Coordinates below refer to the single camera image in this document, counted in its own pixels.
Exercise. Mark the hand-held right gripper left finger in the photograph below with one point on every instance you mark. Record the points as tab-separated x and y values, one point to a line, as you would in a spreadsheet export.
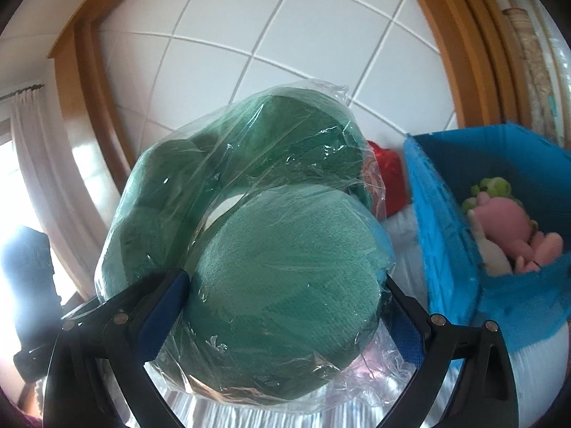
167	307

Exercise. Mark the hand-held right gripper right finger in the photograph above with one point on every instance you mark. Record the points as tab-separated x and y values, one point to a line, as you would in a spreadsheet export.
410	343

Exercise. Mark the blue plastic crate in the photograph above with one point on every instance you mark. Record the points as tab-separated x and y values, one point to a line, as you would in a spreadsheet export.
446	249

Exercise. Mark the teal neck pillow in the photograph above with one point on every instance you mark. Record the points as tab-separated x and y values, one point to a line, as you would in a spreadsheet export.
285	276

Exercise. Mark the pink plush with green hood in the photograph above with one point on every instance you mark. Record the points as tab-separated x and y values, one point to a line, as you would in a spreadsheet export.
495	216

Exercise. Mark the green frog plush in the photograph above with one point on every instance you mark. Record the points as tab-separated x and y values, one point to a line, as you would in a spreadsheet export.
493	187

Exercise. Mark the white curtain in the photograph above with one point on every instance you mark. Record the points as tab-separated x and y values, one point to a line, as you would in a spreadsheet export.
35	165

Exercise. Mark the red hard case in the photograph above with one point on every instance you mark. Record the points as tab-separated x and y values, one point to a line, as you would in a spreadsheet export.
392	178

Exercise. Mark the curtain rod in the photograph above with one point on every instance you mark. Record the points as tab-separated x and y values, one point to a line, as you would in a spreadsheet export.
22	92

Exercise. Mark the wooden padded headboard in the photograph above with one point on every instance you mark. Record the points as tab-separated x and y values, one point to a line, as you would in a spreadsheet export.
450	44

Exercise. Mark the beige patterned cloth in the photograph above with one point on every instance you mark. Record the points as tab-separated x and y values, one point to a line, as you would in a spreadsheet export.
531	67

